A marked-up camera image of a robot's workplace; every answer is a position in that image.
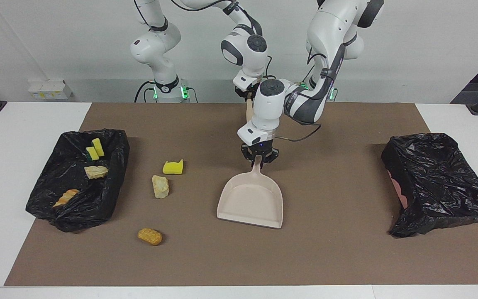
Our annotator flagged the beige plastic dustpan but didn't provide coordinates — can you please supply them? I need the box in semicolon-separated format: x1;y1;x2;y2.
217;156;284;229

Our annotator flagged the pale bread chunk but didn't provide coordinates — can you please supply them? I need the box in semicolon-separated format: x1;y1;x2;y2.
84;166;109;180
152;175;170;199

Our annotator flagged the brown fried nugget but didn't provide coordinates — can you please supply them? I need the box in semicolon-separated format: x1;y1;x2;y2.
137;228;163;246

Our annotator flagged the striped orange croissant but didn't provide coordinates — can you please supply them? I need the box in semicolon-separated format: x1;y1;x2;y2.
52;189;80;208

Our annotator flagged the pink plastic bin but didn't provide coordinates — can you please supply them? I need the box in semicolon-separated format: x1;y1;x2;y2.
388;170;408;210

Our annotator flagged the black trash bag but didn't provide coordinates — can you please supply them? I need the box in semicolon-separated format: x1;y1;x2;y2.
381;133;478;238
26;129;130;233

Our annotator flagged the brown table mat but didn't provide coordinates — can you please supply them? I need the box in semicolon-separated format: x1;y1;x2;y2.
4;103;478;287

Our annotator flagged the white power strip box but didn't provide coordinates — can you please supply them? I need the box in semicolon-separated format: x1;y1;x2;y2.
27;80;74;100

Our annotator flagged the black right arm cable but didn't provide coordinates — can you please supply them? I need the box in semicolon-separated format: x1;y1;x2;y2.
171;0;273;79

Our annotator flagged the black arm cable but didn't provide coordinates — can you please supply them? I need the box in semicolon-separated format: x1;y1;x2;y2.
171;0;273;79
278;42;347;143

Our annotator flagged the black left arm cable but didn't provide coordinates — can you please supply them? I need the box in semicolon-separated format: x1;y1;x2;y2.
278;42;347;143

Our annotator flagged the black base cable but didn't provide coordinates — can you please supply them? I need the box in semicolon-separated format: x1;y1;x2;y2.
134;80;157;103

